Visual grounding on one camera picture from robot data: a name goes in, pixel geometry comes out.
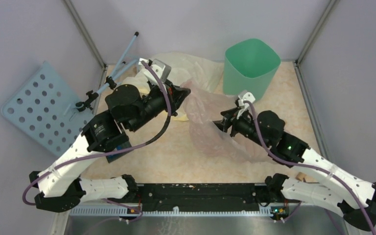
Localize white toothed cable rail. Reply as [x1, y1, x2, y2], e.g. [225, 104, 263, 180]
[70, 205, 273, 217]

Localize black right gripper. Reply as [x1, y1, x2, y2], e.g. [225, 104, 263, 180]
[209, 106, 270, 149]

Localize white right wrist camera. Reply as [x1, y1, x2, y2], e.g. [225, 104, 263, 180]
[236, 90, 256, 119]

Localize light blue perforated board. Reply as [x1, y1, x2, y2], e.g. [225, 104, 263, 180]
[1, 61, 94, 158]

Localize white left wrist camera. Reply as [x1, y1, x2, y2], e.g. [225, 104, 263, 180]
[139, 58, 172, 85]

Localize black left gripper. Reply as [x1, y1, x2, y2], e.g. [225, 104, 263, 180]
[128, 79, 191, 132]

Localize pink translucent trash bag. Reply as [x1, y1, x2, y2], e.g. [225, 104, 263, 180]
[182, 79, 272, 163]

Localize green plastic trash bin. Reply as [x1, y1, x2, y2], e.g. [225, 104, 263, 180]
[222, 38, 281, 100]

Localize wooden cylinder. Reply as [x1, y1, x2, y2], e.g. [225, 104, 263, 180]
[295, 172, 306, 182]

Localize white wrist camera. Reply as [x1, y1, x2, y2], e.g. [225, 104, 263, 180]
[139, 58, 172, 85]
[236, 90, 256, 119]

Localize light blue tripod stand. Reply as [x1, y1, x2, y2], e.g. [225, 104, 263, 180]
[74, 31, 140, 112]

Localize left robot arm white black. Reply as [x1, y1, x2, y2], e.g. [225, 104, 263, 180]
[29, 81, 191, 212]

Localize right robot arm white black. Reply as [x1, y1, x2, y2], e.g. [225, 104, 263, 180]
[214, 108, 376, 234]

